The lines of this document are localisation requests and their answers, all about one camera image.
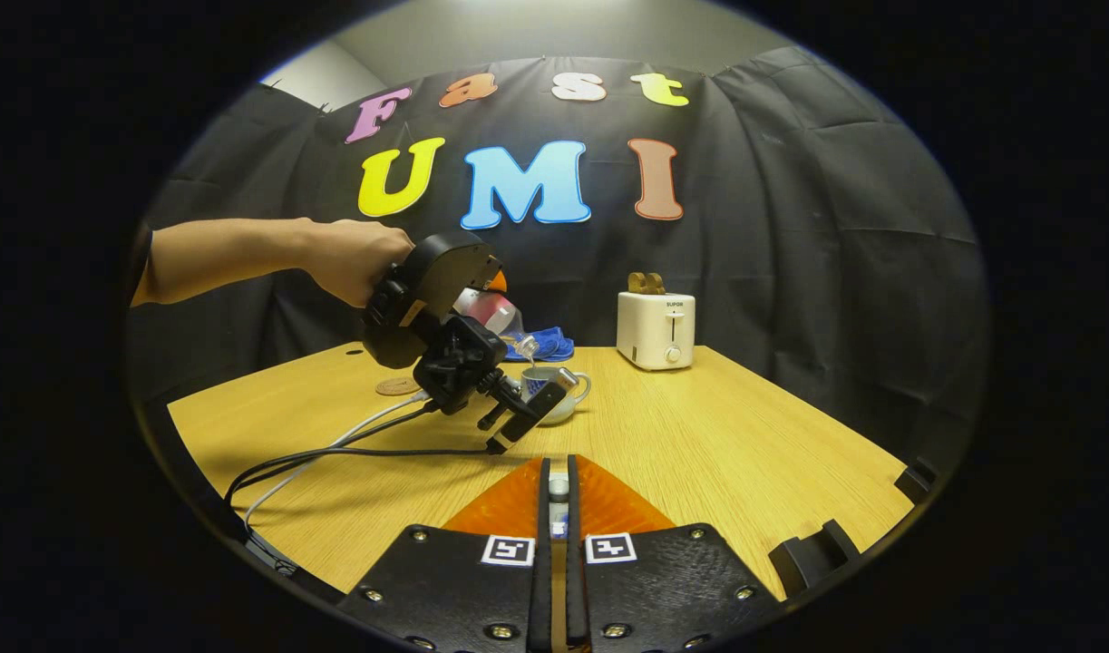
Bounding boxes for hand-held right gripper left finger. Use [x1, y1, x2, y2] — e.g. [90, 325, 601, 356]
[336, 456, 555, 653]

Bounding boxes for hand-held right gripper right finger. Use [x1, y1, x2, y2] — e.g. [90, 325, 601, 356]
[566, 453, 782, 653]

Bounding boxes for clear plastic water bottle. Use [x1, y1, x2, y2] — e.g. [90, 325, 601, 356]
[452, 288, 541, 365]

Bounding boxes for white blue-patterned teacup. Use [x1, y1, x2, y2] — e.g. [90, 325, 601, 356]
[520, 365, 594, 427]

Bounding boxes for blue towel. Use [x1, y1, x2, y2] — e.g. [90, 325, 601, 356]
[502, 326, 576, 364]

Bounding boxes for white toaster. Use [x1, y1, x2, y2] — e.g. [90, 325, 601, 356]
[616, 290, 697, 372]

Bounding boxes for black backdrop cloth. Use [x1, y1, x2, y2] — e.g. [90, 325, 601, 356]
[128, 45, 988, 436]

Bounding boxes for white cable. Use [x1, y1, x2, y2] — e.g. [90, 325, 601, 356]
[243, 390, 433, 536]

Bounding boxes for black cable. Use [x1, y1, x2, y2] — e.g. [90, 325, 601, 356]
[223, 404, 496, 545]

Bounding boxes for black table edge bracket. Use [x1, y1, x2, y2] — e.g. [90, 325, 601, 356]
[769, 519, 861, 597]
[894, 461, 938, 505]

